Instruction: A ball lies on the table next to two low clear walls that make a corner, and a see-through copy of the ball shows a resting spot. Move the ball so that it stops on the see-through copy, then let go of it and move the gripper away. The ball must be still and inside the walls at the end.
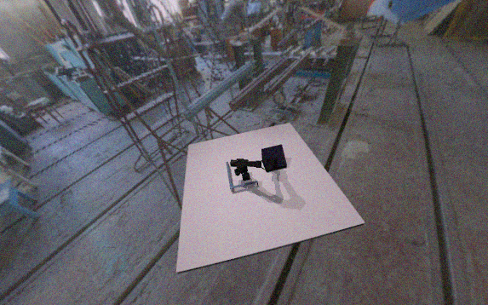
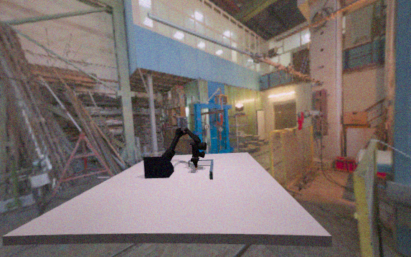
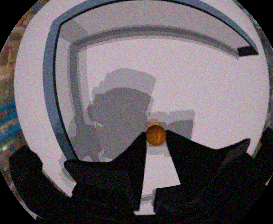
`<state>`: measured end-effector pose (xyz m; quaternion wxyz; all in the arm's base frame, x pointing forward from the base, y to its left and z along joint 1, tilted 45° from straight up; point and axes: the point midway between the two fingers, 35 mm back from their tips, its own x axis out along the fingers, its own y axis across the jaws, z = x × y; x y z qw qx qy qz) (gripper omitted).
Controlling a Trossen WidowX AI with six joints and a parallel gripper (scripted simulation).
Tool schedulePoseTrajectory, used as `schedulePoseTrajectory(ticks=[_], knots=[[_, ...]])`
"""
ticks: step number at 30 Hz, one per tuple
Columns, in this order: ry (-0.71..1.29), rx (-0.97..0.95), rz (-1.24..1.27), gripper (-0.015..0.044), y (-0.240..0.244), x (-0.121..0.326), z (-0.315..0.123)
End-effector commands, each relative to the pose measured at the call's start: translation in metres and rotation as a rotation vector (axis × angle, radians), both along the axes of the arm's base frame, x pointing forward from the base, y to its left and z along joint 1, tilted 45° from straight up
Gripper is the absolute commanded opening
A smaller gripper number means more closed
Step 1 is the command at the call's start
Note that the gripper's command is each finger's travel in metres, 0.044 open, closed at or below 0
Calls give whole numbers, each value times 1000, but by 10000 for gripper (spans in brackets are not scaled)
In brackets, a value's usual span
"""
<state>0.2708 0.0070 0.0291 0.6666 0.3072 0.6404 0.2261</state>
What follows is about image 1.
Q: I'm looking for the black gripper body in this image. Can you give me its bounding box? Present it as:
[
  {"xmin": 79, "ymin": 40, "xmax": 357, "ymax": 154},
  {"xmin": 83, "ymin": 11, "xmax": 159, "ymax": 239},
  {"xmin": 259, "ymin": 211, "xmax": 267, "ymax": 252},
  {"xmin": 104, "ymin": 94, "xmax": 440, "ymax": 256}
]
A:
[{"xmin": 241, "ymin": 167, "xmax": 250, "ymax": 181}]

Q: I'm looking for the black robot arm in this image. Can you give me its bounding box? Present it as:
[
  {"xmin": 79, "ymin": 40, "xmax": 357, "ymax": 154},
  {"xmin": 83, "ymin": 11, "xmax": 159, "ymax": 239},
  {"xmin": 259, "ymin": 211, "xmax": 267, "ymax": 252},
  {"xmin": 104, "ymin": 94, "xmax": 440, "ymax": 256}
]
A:
[{"xmin": 230, "ymin": 158, "xmax": 278, "ymax": 176}]

